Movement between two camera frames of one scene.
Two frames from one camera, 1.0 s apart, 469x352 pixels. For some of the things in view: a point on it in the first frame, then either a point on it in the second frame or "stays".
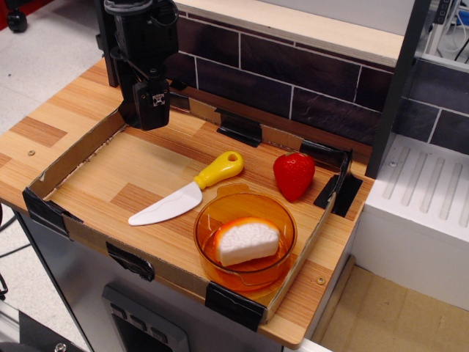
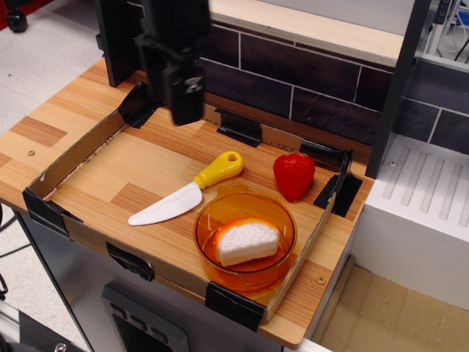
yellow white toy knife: x=191 y=196 stays
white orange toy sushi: x=242 y=239 stays
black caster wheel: x=17 y=21 stays
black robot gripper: x=147 y=33 -> x=174 y=34
